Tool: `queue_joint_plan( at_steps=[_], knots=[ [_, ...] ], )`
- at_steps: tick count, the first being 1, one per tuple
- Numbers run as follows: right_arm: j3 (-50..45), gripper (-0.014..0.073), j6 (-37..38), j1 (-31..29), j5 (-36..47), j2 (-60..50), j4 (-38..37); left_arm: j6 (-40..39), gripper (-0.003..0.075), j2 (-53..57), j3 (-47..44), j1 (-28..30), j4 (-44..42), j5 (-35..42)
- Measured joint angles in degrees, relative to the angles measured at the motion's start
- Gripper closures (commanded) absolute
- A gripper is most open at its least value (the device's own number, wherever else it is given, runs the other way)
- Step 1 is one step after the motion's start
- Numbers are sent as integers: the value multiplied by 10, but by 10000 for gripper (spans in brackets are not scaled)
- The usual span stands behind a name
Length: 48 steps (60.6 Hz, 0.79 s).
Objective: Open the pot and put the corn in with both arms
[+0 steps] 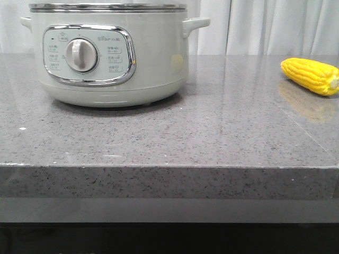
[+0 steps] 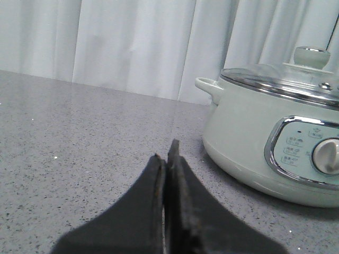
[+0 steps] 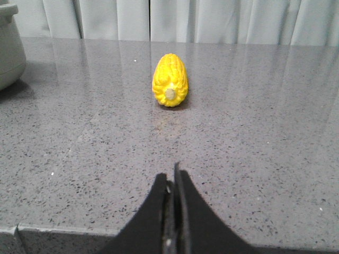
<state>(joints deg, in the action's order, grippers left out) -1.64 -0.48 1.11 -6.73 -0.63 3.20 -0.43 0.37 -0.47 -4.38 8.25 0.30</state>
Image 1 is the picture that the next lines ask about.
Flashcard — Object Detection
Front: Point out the pale green electric cooking pot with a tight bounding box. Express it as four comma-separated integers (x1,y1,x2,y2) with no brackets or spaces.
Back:
20,11,210,107

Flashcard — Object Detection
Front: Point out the yellow corn cob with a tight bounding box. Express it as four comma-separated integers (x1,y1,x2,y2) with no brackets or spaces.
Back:
281,58,338,96

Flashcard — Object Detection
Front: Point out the glass pot lid with knob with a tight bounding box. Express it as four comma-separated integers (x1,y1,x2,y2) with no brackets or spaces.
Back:
29,3,187,13

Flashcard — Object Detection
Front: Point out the white curtain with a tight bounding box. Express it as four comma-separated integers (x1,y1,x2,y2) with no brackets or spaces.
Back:
0,0,339,56

